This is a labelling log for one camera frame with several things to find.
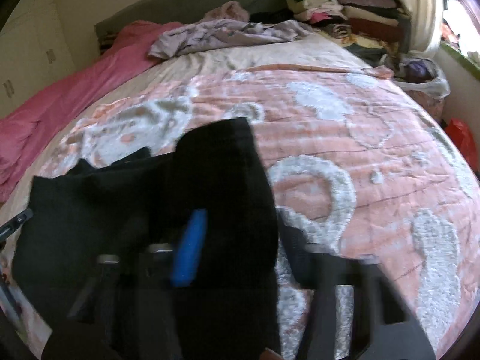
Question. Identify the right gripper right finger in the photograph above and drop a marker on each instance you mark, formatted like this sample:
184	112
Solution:
340	308

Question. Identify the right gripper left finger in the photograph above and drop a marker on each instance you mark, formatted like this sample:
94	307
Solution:
124	309

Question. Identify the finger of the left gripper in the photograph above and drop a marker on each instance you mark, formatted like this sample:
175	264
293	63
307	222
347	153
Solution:
12	225

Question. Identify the black IKISS sweater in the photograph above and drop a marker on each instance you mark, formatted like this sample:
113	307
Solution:
229	310

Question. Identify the white plastic bag with clothes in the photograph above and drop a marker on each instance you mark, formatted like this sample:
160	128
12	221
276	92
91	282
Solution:
412	73

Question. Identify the stack of folded clothes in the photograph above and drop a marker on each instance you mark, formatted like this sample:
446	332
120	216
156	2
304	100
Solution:
369	29

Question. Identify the pink quilt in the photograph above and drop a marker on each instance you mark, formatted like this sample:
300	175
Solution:
27	131

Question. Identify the pink floral bedspread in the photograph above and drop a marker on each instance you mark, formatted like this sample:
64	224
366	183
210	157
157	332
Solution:
353	160

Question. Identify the white wardrobe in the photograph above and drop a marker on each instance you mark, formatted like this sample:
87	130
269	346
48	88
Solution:
34	53

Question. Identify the red plastic bag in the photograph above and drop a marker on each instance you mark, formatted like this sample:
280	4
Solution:
460	134

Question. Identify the lilac crumpled garment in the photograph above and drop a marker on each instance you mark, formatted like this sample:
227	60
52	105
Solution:
216	34

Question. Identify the cream curtain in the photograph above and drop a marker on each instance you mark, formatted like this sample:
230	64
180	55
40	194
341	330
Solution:
426	21

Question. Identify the dark green headboard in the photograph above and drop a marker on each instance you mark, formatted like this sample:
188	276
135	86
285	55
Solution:
165	11

